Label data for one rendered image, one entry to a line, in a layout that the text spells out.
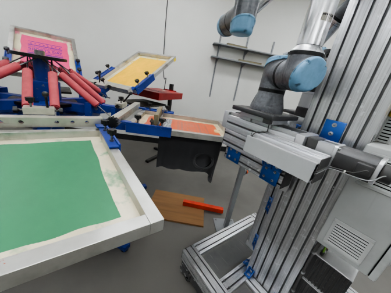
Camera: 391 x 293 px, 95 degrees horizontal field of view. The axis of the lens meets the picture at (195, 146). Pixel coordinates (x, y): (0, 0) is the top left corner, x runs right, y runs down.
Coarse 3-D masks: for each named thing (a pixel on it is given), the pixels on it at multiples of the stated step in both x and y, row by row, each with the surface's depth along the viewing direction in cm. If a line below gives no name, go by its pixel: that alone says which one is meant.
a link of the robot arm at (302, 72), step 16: (320, 0) 57; (336, 0) 56; (320, 16) 58; (304, 32) 61; (320, 32) 59; (304, 48) 60; (320, 48) 60; (288, 64) 65; (304, 64) 59; (320, 64) 60; (288, 80) 65; (304, 80) 62; (320, 80) 63
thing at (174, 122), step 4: (152, 116) 166; (148, 120) 150; (172, 120) 164; (176, 120) 167; (180, 120) 170; (176, 124) 153; (204, 124) 170; (208, 124) 173; (208, 128) 158; (212, 128) 161
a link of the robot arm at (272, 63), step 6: (270, 60) 76; (276, 60) 74; (282, 60) 72; (264, 66) 80; (270, 66) 76; (276, 66) 72; (264, 72) 79; (270, 72) 75; (264, 78) 79; (270, 78) 76; (264, 84) 79; (270, 84) 77; (282, 90) 77
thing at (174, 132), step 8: (144, 112) 165; (152, 112) 171; (136, 120) 133; (192, 120) 177; (200, 120) 178; (208, 120) 178; (216, 120) 180; (224, 128) 155; (176, 136) 124; (184, 136) 125; (192, 136) 125; (200, 136) 126; (208, 136) 126; (216, 136) 128
